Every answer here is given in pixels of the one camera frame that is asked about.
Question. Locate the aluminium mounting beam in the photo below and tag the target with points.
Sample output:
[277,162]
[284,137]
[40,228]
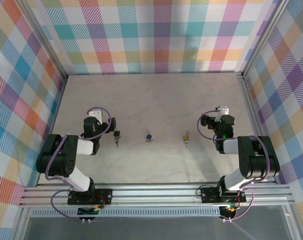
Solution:
[154,196]

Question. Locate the aluminium back rail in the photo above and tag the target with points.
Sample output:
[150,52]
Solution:
[154,73]

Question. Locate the brass padlock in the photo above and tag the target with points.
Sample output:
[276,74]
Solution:
[185,137]

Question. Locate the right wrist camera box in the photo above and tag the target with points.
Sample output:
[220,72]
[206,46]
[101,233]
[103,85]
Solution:
[222,109]

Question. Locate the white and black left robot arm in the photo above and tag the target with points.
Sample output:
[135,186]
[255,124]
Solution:
[84,147]

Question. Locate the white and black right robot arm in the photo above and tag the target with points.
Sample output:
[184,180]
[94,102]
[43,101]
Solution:
[231,146]

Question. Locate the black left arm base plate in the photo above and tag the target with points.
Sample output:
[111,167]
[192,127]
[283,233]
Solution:
[76,197]

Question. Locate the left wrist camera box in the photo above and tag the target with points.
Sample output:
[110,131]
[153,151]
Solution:
[95,113]

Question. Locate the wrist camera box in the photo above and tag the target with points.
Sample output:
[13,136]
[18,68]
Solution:
[222,109]
[95,113]

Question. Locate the black padlock's silver keys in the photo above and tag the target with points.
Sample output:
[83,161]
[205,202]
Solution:
[117,142]

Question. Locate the blue padlock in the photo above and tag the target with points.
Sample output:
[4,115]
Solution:
[149,136]

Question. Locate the black padlock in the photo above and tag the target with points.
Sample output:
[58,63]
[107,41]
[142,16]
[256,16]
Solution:
[117,134]

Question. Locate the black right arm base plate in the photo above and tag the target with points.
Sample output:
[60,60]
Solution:
[209,195]

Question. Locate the brass padlock's keys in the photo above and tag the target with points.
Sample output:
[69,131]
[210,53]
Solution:
[186,143]

